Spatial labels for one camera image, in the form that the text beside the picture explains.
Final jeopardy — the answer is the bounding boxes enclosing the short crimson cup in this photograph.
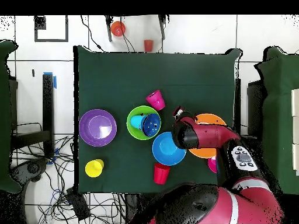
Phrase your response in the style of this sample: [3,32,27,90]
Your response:
[145,89,166,111]

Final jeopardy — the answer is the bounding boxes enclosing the small dark blue bowl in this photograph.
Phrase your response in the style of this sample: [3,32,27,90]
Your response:
[142,113,162,138]

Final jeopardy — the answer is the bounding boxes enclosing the large orange bowl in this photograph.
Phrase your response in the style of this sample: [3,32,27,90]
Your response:
[188,113,227,159]

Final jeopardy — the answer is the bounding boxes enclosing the light blue bowl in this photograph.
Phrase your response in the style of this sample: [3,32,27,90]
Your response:
[152,131,187,167]

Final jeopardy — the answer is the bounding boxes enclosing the green bowl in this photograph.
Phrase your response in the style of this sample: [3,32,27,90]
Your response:
[126,105,162,141]

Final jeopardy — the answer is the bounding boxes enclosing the small crimson bowl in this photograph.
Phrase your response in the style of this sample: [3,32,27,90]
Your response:
[207,155,218,174]

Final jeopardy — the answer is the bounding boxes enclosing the tall red cup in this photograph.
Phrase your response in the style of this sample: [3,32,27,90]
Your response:
[153,162,171,186]

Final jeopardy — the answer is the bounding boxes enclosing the purple bowl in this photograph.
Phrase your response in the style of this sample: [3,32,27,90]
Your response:
[78,108,117,147]

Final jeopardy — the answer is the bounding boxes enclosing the dark green tablecloth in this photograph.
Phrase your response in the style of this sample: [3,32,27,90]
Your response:
[73,45,242,194]

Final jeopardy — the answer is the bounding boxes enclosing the orange-red cup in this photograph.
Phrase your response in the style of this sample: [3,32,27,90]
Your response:
[144,39,154,53]

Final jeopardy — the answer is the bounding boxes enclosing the yellow cup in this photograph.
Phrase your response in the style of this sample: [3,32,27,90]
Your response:
[85,159,105,179]

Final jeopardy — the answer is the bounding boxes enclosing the green cloth covered table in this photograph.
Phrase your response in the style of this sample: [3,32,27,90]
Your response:
[253,45,299,195]
[0,39,22,194]

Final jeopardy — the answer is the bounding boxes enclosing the small orange bowl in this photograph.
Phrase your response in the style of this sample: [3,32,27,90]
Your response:
[110,20,127,37]

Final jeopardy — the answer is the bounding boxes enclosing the white boxes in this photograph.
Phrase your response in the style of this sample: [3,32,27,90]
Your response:
[291,88,299,176]

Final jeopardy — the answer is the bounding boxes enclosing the blue tape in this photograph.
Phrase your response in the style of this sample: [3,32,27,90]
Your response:
[43,71,57,89]

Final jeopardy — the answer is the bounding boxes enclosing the black power box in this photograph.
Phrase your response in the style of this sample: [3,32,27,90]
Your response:
[65,187,91,222]

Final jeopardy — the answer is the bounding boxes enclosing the black metal table frame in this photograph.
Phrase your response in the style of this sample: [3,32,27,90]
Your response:
[10,73,55,158]
[234,78,267,141]

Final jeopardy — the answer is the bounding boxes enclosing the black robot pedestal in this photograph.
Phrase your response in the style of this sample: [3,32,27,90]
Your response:
[124,192,155,222]

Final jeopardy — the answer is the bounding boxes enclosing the tangle of cables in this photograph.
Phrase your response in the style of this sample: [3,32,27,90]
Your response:
[11,122,127,224]

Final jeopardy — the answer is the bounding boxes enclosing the black square frame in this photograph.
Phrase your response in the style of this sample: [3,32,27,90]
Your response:
[34,15,69,43]

